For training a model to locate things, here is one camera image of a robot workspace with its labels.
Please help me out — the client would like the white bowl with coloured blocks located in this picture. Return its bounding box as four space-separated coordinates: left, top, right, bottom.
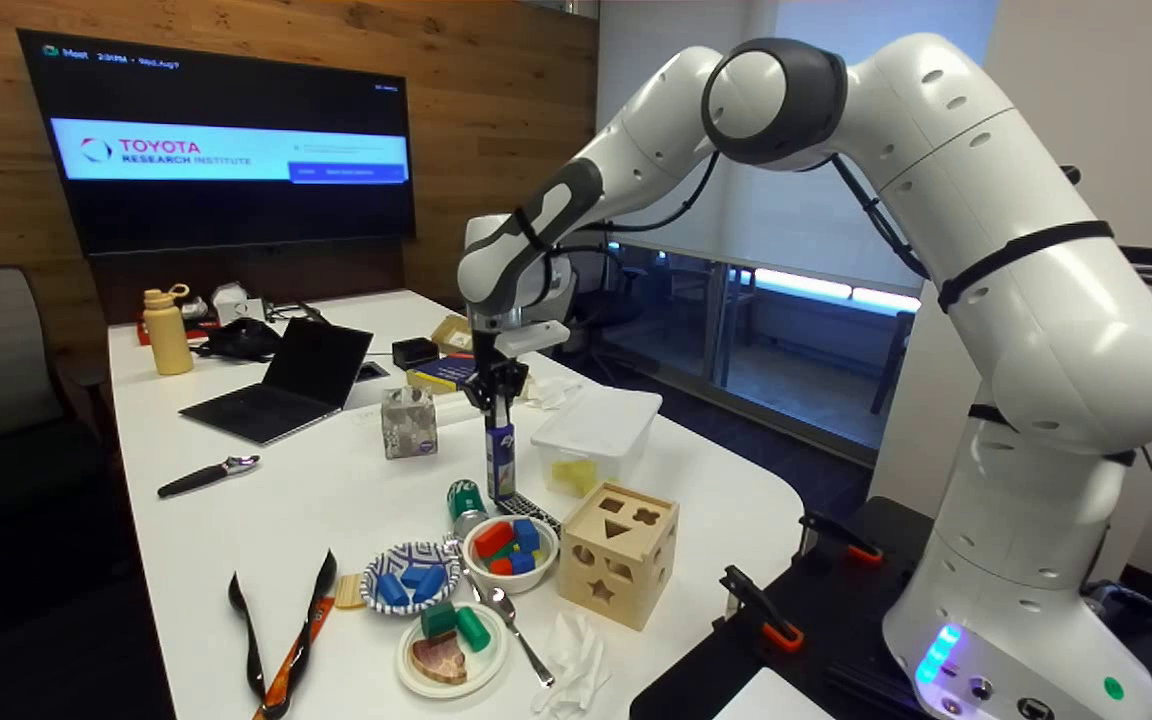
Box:
461 512 564 596

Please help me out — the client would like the wall mounted TV screen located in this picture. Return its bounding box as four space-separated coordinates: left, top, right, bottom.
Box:
15 27 421 262

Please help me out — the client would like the clear plastic lidded container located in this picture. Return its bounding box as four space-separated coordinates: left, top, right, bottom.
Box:
523 381 667 499

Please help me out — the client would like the white paper sheet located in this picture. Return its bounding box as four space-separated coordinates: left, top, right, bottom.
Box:
711 663 835 720

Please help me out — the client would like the silver patterned cube tin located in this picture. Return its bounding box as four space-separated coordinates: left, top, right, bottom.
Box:
375 390 445 465

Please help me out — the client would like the blue patterned bowl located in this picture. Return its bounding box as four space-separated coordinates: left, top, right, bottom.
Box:
362 535 463 623

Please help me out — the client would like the wooden shape sorter cube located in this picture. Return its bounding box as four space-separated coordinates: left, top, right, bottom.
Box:
553 480 678 632

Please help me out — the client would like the green can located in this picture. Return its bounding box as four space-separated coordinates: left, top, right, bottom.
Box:
445 475 491 540

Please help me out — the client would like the white plate with green toys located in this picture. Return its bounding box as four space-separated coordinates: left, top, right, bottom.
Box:
392 596 515 706

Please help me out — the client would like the yellow water bottle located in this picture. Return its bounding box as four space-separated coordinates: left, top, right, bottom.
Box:
137 280 198 381

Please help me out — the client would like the black marker pen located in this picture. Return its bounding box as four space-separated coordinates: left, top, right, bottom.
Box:
152 452 265 503

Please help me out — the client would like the black clamp with orange handle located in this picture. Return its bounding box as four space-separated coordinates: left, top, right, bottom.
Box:
715 562 807 661
795 508 889 573

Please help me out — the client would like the small black box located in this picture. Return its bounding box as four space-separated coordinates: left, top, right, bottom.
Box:
388 335 445 377

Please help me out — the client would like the silver fork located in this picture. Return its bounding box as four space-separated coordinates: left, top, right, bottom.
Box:
472 573 561 691

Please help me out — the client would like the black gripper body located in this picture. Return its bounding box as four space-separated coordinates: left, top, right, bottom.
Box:
463 324 536 405

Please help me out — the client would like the black pouch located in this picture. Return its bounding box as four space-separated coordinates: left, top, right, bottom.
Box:
197 317 287 368

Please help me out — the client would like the crumpled clear plastic wrap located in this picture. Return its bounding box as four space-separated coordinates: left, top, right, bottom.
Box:
528 609 620 720

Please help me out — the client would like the black laptop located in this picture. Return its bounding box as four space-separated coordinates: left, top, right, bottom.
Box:
175 317 375 448

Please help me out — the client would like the black mounting board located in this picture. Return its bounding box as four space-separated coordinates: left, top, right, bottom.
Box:
627 492 967 720

